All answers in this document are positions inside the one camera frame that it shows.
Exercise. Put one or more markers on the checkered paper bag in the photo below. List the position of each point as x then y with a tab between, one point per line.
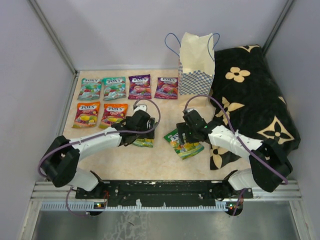
196	62

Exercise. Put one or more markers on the orange fruits candy bag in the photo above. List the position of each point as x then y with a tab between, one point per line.
86	115

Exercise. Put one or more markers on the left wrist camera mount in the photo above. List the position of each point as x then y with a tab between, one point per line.
139	107

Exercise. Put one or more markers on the purple candy bag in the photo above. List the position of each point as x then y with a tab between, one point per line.
140	87
167	88

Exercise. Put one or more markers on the green lemon candy bag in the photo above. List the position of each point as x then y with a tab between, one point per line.
183	150
144	142

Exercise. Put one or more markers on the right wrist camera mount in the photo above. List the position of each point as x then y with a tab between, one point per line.
188	110

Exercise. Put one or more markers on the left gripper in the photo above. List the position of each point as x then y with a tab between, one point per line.
147	135

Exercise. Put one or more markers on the green mint candy bag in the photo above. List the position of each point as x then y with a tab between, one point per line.
114	88
90	89

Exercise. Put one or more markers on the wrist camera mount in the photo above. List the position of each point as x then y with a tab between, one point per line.
139	107
188	110

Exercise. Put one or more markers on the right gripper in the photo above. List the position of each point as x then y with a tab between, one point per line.
182	128

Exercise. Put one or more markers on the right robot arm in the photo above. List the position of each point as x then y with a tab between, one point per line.
269	164

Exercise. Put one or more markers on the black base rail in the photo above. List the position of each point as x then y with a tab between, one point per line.
160	193

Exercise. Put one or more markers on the black floral pillow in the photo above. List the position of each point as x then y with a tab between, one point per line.
251	99

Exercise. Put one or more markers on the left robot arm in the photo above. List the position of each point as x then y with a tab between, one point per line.
60	163

